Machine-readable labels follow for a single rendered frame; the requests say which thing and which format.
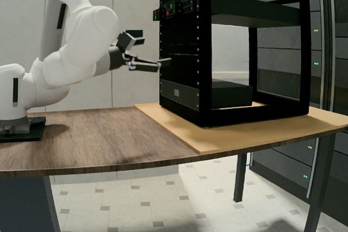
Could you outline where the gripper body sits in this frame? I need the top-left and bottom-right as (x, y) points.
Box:
(107, 46), (132, 70)

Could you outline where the black metal rack frame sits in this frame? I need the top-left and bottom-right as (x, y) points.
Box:
(159, 0), (311, 129)

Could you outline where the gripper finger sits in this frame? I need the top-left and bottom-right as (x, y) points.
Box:
(110, 36), (145, 46)
(124, 52), (171, 72)

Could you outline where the tan wooden board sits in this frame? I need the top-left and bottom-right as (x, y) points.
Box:
(133, 103), (348, 155)

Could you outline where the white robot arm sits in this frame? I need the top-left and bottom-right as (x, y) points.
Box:
(0, 0), (117, 135)

